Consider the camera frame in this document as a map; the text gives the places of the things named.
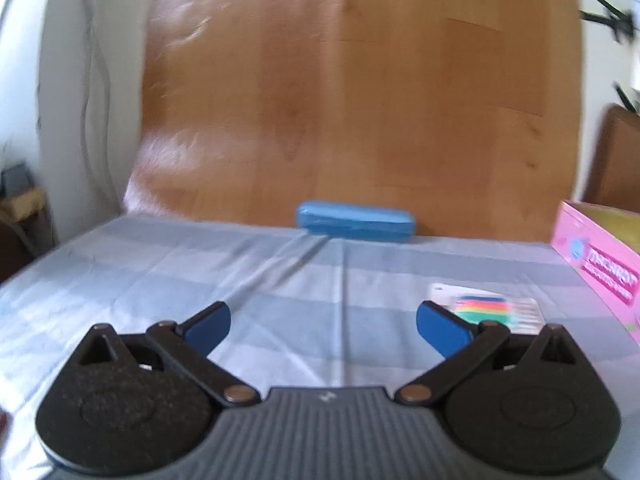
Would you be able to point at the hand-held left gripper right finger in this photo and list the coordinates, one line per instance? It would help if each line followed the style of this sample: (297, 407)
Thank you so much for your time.
(440, 330)

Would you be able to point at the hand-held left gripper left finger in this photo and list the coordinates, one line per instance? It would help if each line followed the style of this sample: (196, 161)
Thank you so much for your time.
(210, 327)

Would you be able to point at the pink cardboard box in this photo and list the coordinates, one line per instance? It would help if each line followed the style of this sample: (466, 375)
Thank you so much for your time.
(600, 255)

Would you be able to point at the rainbow coloured packet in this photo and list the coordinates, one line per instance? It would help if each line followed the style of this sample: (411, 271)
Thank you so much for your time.
(487, 307)

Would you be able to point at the striped grey bed sheet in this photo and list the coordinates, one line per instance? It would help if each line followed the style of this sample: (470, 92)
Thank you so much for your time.
(250, 280)

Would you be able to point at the blue case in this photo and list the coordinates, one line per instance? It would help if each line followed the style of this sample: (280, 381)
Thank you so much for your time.
(355, 222)

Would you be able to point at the brown cardboard box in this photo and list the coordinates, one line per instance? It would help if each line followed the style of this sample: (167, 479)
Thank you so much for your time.
(22, 220)

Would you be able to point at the brown wooden furniture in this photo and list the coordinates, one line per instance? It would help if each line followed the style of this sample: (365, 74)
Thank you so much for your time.
(617, 160)

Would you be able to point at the small grey box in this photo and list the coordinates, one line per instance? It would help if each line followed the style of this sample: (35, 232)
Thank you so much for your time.
(15, 177)

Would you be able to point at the wooden headboard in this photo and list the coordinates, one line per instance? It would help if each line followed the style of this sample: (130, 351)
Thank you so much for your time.
(350, 90)

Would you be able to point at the black tripod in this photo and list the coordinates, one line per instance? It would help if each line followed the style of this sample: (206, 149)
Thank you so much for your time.
(612, 15)

